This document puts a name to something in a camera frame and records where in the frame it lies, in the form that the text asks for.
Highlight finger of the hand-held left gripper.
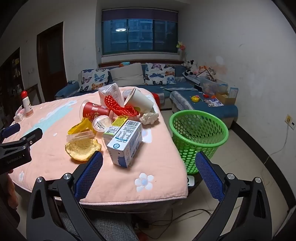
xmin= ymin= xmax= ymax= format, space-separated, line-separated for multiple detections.
xmin=0 ymin=127 xmax=43 ymax=153
xmin=0 ymin=123 xmax=21 ymax=143

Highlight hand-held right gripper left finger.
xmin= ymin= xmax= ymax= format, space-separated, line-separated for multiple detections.
xmin=26 ymin=151 xmax=104 ymax=241

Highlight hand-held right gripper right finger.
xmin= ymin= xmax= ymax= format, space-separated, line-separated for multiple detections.
xmin=195 ymin=151 xmax=272 ymax=241

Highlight green plastic mesh basket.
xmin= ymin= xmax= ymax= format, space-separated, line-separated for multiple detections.
xmin=169 ymin=110 xmax=229 ymax=175

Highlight clear plastic lid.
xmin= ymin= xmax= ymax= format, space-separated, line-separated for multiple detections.
xmin=66 ymin=130 xmax=96 ymax=143

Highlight yellow sponge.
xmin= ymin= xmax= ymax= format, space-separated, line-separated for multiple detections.
xmin=68 ymin=118 xmax=95 ymax=136

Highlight blue white milk carton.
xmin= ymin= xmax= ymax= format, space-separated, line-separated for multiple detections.
xmin=107 ymin=120 xmax=143 ymax=168

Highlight green yellow drink carton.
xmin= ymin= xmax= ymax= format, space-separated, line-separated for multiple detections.
xmin=103 ymin=116 xmax=129 ymax=139

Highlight small pudding cup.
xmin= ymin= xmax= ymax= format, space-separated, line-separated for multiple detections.
xmin=92 ymin=115 xmax=114 ymax=133

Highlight red paper cup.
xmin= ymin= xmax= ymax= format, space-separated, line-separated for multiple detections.
xmin=80 ymin=100 xmax=114 ymax=123

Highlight red plastic mesh net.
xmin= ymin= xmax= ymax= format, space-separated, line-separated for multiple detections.
xmin=104 ymin=95 xmax=141 ymax=117

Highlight white tissue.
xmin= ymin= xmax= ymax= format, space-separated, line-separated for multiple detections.
xmin=139 ymin=112 xmax=159 ymax=126

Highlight small white carton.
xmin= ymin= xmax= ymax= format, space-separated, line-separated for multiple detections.
xmin=98 ymin=83 xmax=124 ymax=108

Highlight white paper cup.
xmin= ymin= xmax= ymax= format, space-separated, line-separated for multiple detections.
xmin=124 ymin=87 xmax=155 ymax=113

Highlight person's left forearm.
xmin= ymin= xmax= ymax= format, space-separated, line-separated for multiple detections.
xmin=0 ymin=173 xmax=16 ymax=210

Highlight small white pink box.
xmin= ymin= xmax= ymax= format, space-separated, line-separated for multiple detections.
xmin=13 ymin=105 xmax=25 ymax=122

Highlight white bottle with red cap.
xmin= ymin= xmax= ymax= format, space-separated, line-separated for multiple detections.
xmin=21 ymin=91 xmax=34 ymax=118

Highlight wooden chair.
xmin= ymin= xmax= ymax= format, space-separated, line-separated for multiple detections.
xmin=24 ymin=83 xmax=42 ymax=106

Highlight dark display cabinet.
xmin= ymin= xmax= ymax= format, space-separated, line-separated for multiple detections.
xmin=0 ymin=47 xmax=23 ymax=121

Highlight person's grey plaid trousers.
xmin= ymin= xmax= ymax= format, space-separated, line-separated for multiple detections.
xmin=59 ymin=210 xmax=140 ymax=241

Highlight pink printed blanket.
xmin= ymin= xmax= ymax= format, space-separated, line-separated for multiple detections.
xmin=2 ymin=86 xmax=189 ymax=205

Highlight printed booklet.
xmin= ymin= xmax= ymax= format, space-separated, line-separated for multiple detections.
xmin=205 ymin=97 xmax=224 ymax=107

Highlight dark wooden door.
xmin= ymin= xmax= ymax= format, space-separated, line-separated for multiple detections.
xmin=37 ymin=22 xmax=67 ymax=102

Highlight cardboard box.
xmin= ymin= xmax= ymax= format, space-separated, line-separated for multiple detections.
xmin=215 ymin=92 xmax=237 ymax=105

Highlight butterfly print cushion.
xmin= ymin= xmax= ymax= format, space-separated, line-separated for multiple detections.
xmin=144 ymin=63 xmax=176 ymax=86
xmin=79 ymin=68 xmax=110 ymax=93

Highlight clear plastic storage box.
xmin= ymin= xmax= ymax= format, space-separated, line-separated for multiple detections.
xmin=199 ymin=76 xmax=228 ymax=95

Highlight blue sofa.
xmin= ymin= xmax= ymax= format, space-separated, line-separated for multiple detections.
xmin=55 ymin=63 xmax=238 ymax=130

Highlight white toy keyboard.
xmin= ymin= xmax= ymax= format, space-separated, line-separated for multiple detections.
xmin=183 ymin=71 xmax=201 ymax=84

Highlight grey cushion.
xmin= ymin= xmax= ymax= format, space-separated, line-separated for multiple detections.
xmin=110 ymin=63 xmax=145 ymax=87

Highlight black white cow plush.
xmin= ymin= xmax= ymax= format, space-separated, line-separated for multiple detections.
xmin=181 ymin=60 xmax=195 ymax=76

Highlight window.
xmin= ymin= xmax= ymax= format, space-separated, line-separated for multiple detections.
xmin=102 ymin=9 xmax=179 ymax=56

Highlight purple roller blind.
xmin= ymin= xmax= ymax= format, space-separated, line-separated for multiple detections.
xmin=102 ymin=9 xmax=179 ymax=22

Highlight wall socket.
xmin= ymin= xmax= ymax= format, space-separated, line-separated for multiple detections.
xmin=285 ymin=115 xmax=296 ymax=130

